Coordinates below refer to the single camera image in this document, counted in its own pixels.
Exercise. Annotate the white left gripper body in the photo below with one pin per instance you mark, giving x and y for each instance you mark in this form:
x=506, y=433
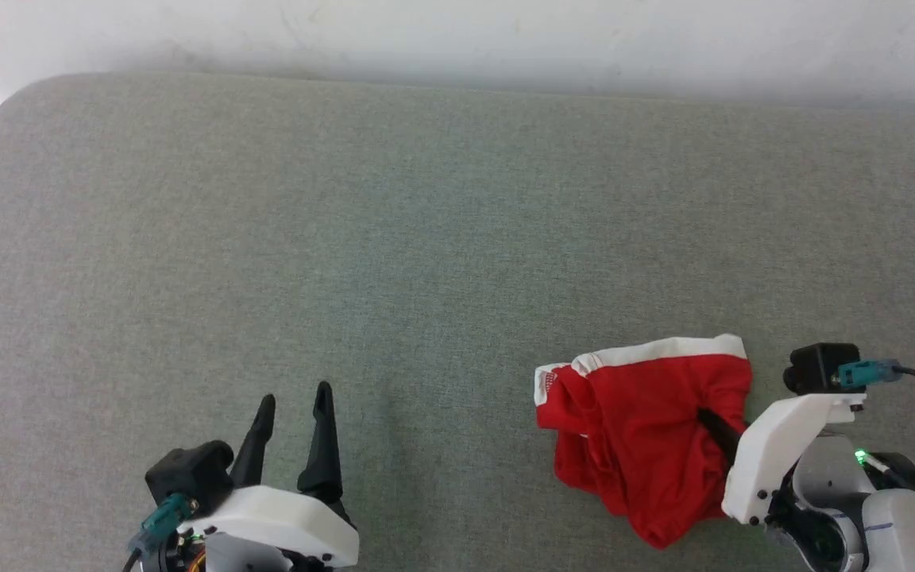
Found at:
x=283, y=516

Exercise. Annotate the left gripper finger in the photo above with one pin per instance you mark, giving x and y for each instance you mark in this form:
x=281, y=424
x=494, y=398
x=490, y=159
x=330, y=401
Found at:
x=324, y=453
x=255, y=449

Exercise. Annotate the red shorts with white trim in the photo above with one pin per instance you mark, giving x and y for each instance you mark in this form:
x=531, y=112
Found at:
x=640, y=437

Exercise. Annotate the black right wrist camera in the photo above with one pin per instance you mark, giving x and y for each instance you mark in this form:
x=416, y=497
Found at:
x=819, y=367

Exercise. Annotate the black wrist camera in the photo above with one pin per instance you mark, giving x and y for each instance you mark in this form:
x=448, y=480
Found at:
x=819, y=367
x=187, y=473

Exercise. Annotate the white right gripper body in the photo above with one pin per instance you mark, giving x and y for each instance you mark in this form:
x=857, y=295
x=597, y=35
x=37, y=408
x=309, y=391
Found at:
x=771, y=453

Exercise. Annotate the grey fabric sofa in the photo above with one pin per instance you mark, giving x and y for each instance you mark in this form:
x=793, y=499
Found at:
x=346, y=262

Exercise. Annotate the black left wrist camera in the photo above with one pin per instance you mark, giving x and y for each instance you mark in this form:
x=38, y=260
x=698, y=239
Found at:
x=187, y=473

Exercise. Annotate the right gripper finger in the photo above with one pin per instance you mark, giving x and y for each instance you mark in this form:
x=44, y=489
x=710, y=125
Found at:
x=721, y=433

